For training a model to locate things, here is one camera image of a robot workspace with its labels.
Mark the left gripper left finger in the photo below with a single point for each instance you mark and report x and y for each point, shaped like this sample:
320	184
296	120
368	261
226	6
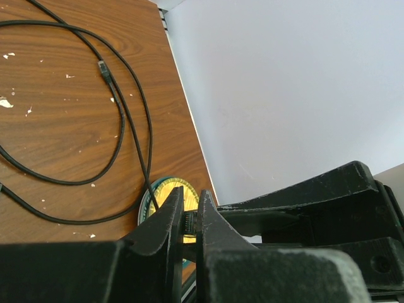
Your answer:
144	266

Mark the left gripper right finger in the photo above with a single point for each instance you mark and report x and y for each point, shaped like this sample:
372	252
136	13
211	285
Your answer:
231	269

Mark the round gold wafer plate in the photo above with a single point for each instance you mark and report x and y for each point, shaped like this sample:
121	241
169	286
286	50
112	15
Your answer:
161	189

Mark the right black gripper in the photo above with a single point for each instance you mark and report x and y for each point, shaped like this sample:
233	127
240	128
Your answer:
380	259

